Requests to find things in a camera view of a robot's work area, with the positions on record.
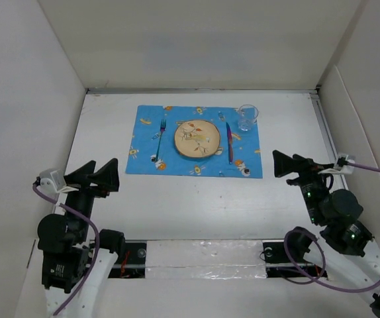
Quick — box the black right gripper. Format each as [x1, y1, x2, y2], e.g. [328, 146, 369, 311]
[271, 148, 332, 223]

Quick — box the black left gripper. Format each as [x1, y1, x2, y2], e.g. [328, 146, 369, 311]
[59, 156, 119, 239]

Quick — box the clear plastic cup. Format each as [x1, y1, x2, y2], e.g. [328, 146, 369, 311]
[237, 104, 259, 131]

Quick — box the iridescent knife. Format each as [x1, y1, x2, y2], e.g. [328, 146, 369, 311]
[226, 123, 234, 164]

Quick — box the blue space-print cloth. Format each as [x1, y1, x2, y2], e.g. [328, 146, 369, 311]
[125, 105, 263, 179]

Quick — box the iridescent fork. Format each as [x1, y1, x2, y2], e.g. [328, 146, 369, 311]
[154, 119, 167, 162]

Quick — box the beige bird-pattern plate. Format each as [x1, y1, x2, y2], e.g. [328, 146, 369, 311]
[173, 120, 221, 159]

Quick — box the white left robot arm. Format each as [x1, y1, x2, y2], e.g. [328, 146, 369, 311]
[32, 158, 129, 317]

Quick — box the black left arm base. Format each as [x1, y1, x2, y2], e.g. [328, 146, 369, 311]
[108, 240, 147, 279]

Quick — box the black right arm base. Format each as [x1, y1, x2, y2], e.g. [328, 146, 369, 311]
[260, 240, 322, 279]

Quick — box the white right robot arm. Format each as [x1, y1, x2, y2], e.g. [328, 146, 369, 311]
[273, 150, 380, 317]

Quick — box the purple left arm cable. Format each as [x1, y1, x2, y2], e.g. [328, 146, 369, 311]
[32, 184, 101, 316]

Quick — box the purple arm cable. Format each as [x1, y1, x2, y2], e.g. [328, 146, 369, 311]
[283, 160, 380, 293]
[32, 184, 101, 316]

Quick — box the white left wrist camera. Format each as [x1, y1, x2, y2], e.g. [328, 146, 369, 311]
[37, 169, 77, 193]

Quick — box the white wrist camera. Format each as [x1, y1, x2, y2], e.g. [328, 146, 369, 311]
[318, 154, 355, 175]
[37, 169, 77, 193]

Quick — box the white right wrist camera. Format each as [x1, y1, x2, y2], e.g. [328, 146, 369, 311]
[318, 154, 355, 175]

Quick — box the aluminium rail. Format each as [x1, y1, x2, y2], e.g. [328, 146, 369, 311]
[310, 91, 338, 162]

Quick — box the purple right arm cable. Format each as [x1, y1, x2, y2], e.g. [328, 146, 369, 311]
[283, 160, 380, 293]

